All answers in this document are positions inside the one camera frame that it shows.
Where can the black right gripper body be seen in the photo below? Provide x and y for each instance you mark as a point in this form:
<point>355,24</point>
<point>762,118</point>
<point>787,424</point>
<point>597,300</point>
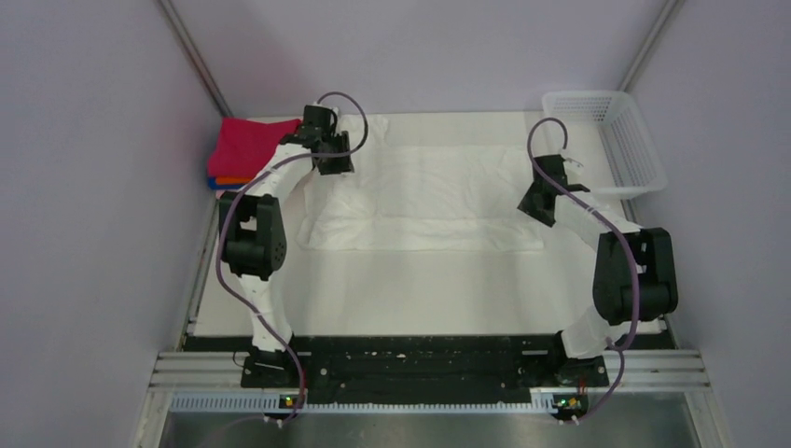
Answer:
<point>530,204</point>

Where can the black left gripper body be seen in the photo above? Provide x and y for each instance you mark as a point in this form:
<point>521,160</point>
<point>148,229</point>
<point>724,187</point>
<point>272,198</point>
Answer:
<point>337,142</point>

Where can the white t shirt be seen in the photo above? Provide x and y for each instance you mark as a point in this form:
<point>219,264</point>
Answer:
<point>422,197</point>

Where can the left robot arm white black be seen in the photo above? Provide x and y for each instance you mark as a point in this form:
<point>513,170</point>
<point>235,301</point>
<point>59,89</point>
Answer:
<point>252,244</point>

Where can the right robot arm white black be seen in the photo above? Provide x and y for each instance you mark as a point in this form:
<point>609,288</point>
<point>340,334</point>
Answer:
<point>634,276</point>

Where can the folded crimson t shirt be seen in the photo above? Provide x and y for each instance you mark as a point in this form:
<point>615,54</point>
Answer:
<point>243,147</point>

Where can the white plastic basket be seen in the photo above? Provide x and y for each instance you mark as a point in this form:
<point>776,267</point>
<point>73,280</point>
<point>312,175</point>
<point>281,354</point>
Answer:
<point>611,149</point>

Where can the folded orange t shirt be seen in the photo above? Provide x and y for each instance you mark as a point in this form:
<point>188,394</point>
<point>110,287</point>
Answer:
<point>229,181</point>

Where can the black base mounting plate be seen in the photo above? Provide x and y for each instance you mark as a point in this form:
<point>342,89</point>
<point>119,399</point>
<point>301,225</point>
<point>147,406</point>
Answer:
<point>422,370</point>

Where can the white slotted cable duct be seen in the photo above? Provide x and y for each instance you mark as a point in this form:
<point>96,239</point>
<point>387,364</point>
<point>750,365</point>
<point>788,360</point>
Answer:
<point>239,402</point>

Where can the aluminium extrusion rail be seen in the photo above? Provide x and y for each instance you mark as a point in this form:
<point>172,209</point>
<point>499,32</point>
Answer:
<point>646,371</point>

